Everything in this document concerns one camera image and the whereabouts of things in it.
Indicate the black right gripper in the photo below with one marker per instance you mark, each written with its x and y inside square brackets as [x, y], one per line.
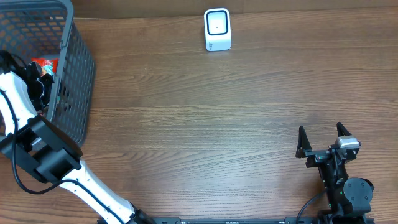
[324, 155]

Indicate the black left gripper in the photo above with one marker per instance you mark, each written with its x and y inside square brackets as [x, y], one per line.
[36, 73]

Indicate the long orange noodle packet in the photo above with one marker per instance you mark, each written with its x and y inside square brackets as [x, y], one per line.
[42, 61]

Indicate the teal wet wipes pack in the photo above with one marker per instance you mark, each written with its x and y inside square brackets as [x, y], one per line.
[48, 69]

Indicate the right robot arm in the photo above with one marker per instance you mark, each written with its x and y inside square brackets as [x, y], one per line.
[348, 198]

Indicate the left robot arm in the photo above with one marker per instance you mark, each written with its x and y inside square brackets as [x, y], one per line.
[42, 156]

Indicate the white barcode scanner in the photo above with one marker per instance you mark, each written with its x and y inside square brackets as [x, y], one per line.
[217, 25]

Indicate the grey plastic shopping basket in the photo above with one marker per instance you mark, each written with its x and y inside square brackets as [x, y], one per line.
[46, 29]

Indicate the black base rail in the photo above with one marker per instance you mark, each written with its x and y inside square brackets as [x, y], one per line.
[286, 220]

